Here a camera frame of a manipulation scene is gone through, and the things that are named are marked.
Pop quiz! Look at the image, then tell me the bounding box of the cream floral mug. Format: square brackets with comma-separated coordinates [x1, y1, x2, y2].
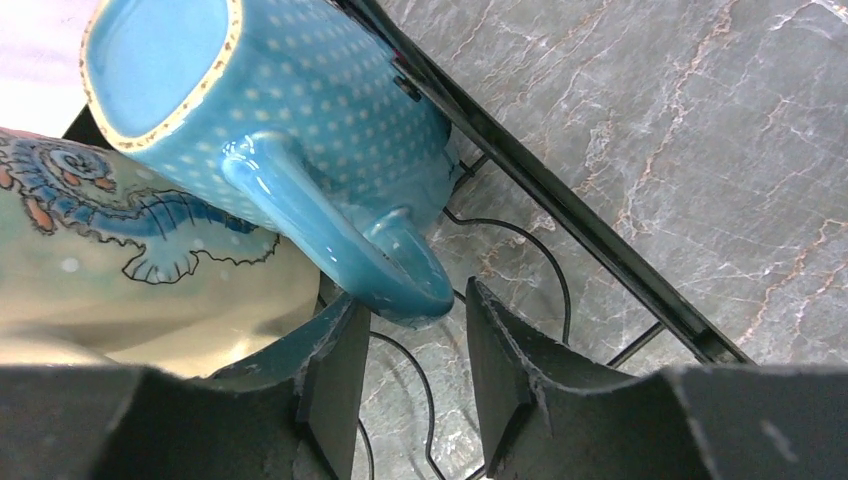
[1, 129, 320, 378]

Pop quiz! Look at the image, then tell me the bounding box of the teal blue mug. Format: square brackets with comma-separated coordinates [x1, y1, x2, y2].
[80, 0, 461, 328]

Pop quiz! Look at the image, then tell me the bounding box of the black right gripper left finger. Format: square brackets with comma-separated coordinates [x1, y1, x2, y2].
[1, 295, 371, 479]

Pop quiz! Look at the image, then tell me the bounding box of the black wire dish rack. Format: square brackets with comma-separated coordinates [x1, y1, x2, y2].
[62, 0, 757, 480]

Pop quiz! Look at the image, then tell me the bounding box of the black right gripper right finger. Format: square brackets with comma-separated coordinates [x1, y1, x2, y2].
[465, 278, 847, 479]

